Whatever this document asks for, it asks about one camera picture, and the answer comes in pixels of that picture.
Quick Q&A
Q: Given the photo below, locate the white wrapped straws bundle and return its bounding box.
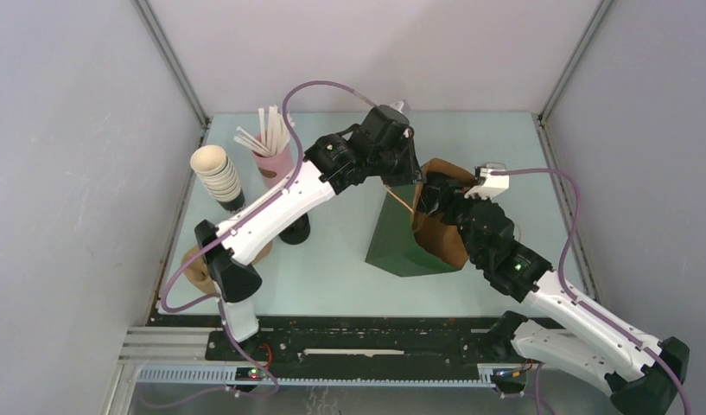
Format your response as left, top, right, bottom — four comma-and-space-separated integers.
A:
233, 105, 295, 158

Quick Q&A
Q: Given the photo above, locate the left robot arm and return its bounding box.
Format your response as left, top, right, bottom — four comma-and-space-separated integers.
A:
195, 101, 423, 361

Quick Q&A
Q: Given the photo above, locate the stack of paper cups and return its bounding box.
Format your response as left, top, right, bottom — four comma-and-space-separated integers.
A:
190, 145, 246, 214

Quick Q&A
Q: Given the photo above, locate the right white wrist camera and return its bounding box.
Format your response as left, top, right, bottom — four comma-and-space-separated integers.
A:
464, 163, 510, 199

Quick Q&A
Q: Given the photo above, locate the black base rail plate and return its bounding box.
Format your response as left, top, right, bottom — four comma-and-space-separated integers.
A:
205, 314, 549, 384

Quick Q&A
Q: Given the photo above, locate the stack of black lids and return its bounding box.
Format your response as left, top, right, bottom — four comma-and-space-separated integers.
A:
278, 214, 311, 246

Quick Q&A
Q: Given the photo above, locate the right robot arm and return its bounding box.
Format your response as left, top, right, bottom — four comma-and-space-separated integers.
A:
417, 171, 691, 414

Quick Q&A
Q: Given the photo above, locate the brown cardboard cup carrier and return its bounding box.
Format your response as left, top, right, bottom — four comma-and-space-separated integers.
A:
183, 241, 273, 294

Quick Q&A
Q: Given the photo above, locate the green paper bag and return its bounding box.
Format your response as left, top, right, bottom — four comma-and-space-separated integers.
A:
364, 157, 523, 279

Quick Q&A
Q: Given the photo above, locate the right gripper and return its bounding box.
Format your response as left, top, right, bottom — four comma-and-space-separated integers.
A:
423, 181, 493, 266

